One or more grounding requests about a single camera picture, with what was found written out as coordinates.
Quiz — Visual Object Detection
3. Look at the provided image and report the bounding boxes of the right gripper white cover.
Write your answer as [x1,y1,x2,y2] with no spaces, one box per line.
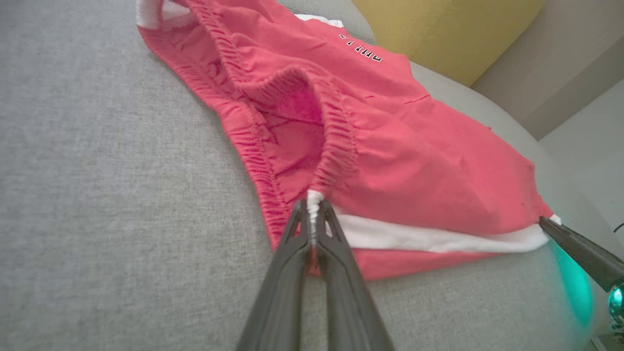
[538,215,624,333]

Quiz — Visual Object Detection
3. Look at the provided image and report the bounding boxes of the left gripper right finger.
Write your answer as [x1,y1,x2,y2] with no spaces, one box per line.
[314,200,396,351]

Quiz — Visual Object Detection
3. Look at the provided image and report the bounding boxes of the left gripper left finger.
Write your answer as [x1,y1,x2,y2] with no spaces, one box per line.
[235,199,312,351]

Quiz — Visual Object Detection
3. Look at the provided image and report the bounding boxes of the red shorts with white stripe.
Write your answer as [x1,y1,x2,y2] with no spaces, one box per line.
[136,0,562,281]

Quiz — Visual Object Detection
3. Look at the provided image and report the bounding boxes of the grey sofa seat cushion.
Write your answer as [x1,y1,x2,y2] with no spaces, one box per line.
[0,0,624,351]

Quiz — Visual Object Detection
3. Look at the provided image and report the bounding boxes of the yellow sofa cushion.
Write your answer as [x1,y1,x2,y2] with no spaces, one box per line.
[352,0,546,87]

